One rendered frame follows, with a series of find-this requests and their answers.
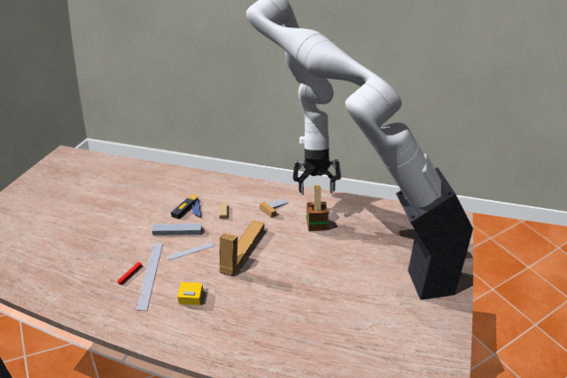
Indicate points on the grey flat bar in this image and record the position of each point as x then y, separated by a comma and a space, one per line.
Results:
149, 277
199, 248

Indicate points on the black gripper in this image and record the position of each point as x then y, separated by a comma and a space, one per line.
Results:
316, 163

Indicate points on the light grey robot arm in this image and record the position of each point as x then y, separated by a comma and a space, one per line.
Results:
309, 54

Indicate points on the grey rectangular bar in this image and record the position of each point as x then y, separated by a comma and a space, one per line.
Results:
177, 229

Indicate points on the small tan wooden block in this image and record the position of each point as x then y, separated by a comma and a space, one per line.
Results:
223, 211

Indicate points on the red rectangular bar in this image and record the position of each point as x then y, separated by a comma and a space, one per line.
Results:
129, 273

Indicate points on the yellow box with grey clip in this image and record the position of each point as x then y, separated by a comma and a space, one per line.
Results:
190, 293

